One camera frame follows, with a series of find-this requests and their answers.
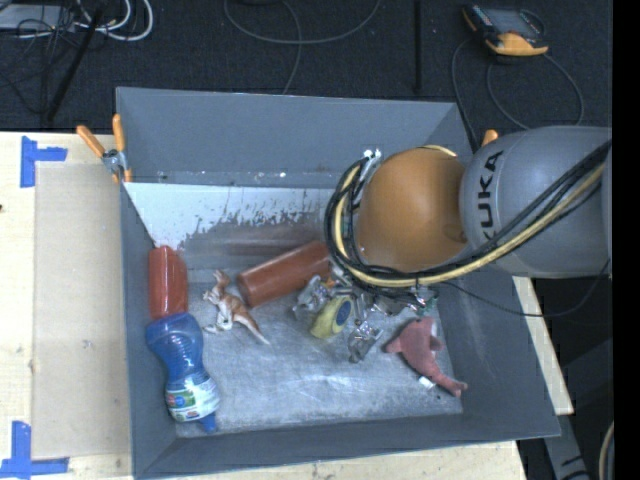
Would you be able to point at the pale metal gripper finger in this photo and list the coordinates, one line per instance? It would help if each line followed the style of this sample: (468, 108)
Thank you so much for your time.
(364, 340)
(307, 302)

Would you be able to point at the yellow and blue tape roll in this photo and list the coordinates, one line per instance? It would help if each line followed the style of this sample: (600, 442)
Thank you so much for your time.
(327, 320)

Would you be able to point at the red-brown flat block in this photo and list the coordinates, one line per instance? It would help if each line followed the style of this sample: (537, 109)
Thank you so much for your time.
(167, 283)
(282, 273)

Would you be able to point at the pink plush toy animal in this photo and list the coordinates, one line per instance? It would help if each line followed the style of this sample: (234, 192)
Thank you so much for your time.
(422, 350)

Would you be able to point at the grey metal bin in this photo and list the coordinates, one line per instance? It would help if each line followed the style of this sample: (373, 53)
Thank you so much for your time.
(310, 383)

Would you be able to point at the brown and white toy dinosaur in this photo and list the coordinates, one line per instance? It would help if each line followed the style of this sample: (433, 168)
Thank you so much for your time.
(231, 309)

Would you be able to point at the blue plastic bottle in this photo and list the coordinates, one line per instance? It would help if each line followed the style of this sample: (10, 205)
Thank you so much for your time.
(182, 358)

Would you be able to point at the pale brown flat board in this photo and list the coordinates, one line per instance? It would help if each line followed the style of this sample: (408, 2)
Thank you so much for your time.
(75, 293)

